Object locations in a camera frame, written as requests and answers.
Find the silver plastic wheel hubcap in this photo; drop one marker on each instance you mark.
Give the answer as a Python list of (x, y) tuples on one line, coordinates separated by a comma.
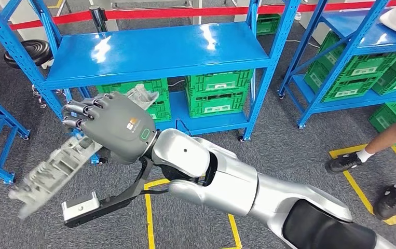
[(53, 172)]

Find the black barrier post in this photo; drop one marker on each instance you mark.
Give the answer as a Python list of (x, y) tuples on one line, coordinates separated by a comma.
[(98, 19)]

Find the black round stool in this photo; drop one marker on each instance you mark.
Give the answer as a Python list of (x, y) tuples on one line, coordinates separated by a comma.
[(29, 51)]

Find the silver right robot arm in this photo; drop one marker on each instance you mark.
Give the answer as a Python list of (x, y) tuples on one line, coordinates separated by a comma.
[(235, 185)]

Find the white cabinet panel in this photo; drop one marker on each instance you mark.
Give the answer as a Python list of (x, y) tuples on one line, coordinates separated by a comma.
[(26, 24)]

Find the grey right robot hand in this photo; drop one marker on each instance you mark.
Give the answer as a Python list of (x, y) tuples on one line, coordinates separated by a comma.
[(122, 127)]

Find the red barrier belt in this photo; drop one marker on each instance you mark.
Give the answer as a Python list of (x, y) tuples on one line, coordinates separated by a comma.
[(184, 12)]

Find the person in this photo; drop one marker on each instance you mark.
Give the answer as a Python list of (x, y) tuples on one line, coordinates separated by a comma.
[(387, 137)]

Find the yellow floor tape square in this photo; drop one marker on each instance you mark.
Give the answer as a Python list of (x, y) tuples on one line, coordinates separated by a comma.
[(345, 151), (149, 220)]

